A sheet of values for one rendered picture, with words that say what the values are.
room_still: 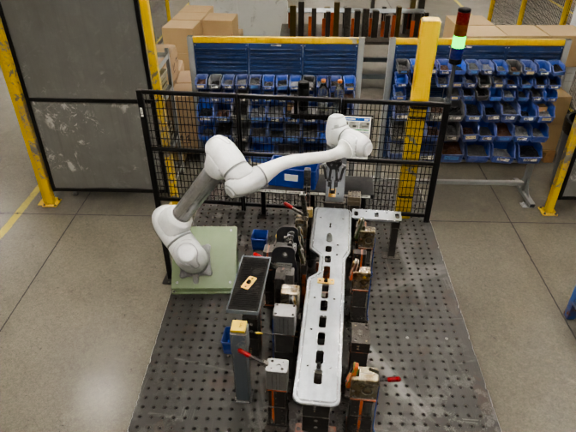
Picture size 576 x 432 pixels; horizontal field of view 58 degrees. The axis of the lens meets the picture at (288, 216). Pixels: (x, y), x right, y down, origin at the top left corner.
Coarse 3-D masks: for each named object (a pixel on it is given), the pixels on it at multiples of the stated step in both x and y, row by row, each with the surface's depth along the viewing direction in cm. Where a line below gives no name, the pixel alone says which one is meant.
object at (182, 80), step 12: (156, 48) 561; (180, 60) 622; (180, 72) 586; (180, 84) 555; (180, 96) 527; (192, 96) 528; (180, 108) 533; (192, 108) 534; (192, 120) 541; (192, 144) 557
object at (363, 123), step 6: (342, 114) 315; (348, 114) 315; (348, 120) 317; (354, 120) 317; (360, 120) 316; (366, 120) 316; (372, 120) 315; (354, 126) 319; (360, 126) 318; (366, 126) 318; (366, 132) 320
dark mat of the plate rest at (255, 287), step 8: (248, 264) 244; (256, 264) 244; (264, 264) 244; (240, 272) 240; (248, 272) 240; (256, 272) 240; (264, 272) 240; (240, 280) 235; (256, 280) 235; (264, 280) 235; (240, 288) 231; (256, 288) 231; (232, 296) 227; (240, 296) 227; (248, 296) 227; (256, 296) 227; (232, 304) 222; (240, 304) 222; (248, 304) 222; (256, 304) 222
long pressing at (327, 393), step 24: (336, 216) 305; (312, 240) 285; (336, 240) 286; (336, 264) 269; (312, 288) 254; (336, 288) 254; (312, 312) 241; (336, 312) 241; (312, 336) 229; (336, 336) 229; (312, 360) 218; (336, 360) 218; (312, 384) 208; (336, 384) 208
